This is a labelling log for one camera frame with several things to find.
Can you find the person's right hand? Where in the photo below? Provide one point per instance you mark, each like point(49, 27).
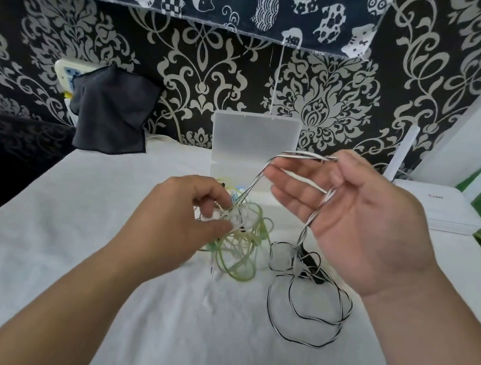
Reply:
point(374, 231)

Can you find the person's left hand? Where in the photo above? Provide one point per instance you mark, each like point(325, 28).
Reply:
point(169, 224)

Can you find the person's right thumb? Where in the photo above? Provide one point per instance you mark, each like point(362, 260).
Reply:
point(356, 166)

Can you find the person's right little finger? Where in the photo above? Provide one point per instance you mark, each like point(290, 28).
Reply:
point(305, 221)

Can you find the person's right middle finger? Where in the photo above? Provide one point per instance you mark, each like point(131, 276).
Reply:
point(293, 183)

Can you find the person's left thumb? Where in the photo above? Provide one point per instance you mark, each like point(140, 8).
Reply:
point(217, 227)

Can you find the person's left forearm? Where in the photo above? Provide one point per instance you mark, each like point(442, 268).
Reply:
point(67, 312)

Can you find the person's right forearm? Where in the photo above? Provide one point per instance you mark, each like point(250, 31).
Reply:
point(435, 344)

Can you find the translucent plastic box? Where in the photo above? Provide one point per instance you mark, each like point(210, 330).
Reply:
point(252, 140)

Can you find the white router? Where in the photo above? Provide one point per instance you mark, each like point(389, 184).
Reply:
point(443, 207)

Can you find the dark grey cloth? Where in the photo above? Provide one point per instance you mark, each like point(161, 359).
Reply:
point(111, 116)

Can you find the white wall socket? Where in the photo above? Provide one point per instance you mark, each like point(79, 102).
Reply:
point(67, 71)

